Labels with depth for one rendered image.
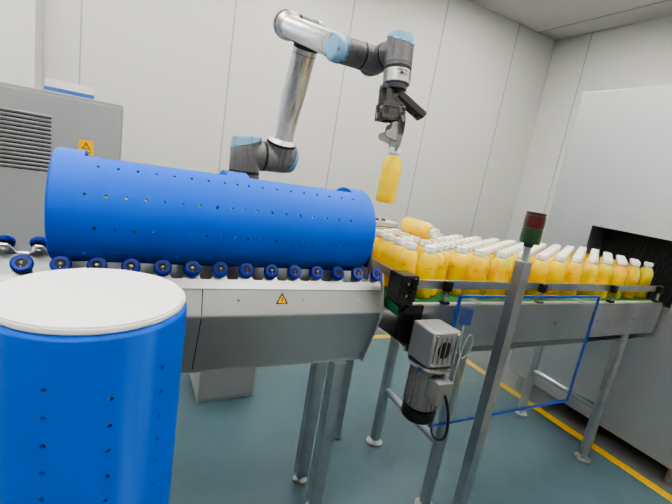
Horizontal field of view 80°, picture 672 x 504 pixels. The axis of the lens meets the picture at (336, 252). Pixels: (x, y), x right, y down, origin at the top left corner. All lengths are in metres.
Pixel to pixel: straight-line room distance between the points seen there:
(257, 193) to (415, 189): 4.05
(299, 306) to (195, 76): 3.11
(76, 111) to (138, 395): 2.23
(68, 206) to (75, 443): 0.57
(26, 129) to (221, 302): 1.85
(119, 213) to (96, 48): 3.06
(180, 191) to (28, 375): 0.59
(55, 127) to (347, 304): 2.00
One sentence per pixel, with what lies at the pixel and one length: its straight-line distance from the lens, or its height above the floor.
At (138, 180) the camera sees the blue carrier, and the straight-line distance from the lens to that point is 1.11.
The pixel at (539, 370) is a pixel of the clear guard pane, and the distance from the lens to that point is 1.91.
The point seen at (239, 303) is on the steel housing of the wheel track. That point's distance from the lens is 1.20.
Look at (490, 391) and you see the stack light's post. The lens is 1.54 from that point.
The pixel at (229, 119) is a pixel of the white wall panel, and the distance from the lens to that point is 4.11.
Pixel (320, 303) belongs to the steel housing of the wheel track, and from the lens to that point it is 1.29.
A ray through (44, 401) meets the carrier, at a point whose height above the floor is 0.93.
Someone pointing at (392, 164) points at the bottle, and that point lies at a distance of 1.37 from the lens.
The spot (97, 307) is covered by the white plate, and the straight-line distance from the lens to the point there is 0.70.
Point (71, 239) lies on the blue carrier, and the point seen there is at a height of 1.03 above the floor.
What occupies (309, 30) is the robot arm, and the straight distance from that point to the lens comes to 1.67.
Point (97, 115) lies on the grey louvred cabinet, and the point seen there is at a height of 1.36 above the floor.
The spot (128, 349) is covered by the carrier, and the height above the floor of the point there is 1.00.
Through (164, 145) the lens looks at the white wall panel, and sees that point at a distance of 4.03.
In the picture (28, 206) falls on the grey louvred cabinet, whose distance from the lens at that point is 2.83.
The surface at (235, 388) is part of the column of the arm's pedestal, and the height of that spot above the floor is 0.06.
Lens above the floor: 1.29
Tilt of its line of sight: 12 degrees down
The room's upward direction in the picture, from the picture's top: 9 degrees clockwise
